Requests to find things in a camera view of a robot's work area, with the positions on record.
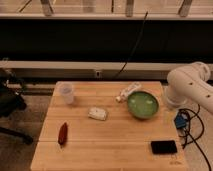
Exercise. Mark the black rectangular eraser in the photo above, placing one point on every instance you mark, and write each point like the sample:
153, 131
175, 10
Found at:
164, 147

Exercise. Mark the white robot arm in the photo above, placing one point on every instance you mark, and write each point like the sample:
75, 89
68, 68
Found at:
189, 82

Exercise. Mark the green bowl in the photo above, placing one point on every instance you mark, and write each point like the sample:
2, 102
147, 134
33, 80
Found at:
142, 105

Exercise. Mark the clear plastic cup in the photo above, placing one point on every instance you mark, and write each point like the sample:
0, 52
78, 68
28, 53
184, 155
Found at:
66, 91

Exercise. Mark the red chili pepper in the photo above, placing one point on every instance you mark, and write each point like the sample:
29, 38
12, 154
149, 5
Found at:
62, 137

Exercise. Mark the blue electronic box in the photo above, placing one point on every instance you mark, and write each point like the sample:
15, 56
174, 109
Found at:
180, 122

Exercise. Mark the black office chair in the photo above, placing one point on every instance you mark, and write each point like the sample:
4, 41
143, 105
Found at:
11, 100

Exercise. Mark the white wall outlet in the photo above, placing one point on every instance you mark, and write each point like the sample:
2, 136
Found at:
98, 74

